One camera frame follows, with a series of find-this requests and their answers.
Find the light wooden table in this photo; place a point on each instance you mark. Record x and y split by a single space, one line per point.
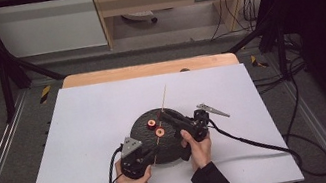
147 70

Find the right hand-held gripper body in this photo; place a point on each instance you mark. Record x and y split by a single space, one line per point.
197 126

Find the thin wooden skewer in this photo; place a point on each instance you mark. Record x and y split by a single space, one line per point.
164 96

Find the black metal stand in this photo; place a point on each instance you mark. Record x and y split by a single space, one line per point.
276 37
6 85

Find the round black plate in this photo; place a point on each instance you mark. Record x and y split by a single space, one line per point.
144 132

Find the white table cover board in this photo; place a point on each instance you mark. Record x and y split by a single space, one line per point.
89 128

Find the grey chair base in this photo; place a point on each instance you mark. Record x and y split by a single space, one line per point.
139 16

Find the person's right hand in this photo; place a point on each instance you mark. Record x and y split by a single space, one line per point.
200 152

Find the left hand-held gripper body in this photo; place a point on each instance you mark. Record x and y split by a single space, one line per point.
133 164

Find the white cabinet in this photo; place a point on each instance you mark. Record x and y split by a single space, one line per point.
44 27

